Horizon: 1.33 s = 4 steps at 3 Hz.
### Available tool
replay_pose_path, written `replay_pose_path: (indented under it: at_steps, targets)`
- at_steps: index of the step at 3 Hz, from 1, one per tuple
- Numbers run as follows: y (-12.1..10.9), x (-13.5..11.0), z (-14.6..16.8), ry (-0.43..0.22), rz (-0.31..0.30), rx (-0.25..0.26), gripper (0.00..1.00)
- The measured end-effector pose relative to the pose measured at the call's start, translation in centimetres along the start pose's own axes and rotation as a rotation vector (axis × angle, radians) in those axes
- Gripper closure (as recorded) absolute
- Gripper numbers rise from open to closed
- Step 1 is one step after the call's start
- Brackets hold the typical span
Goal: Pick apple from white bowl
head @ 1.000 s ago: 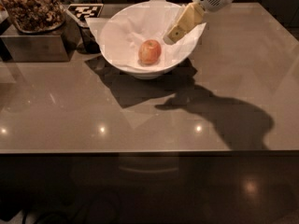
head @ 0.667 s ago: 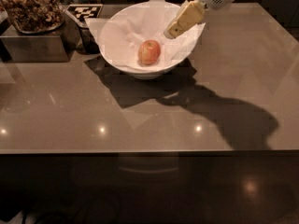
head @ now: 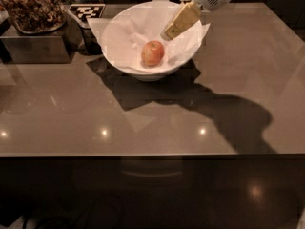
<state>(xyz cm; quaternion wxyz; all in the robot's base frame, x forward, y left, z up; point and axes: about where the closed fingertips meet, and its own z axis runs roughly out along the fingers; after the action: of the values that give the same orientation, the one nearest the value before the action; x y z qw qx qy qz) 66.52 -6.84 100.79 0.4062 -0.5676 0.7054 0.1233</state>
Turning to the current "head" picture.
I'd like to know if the black white marker tag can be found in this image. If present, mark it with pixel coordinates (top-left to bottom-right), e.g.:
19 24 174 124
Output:
68 4 105 22

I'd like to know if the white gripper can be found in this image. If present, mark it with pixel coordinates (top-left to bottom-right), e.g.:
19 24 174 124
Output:
161 0 231 41

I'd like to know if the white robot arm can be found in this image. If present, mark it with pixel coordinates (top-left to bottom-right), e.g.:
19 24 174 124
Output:
161 0 232 41

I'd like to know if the white paper liner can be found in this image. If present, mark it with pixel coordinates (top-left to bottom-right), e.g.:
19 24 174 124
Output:
86 0 211 73

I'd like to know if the dark metal box stand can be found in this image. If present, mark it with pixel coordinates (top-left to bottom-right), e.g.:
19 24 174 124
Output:
0 18 82 64

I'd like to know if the red yellow apple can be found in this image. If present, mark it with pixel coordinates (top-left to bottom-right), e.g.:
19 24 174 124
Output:
141 41 165 67

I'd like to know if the white bowl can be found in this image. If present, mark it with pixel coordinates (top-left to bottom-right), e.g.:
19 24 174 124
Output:
99 1 203 82

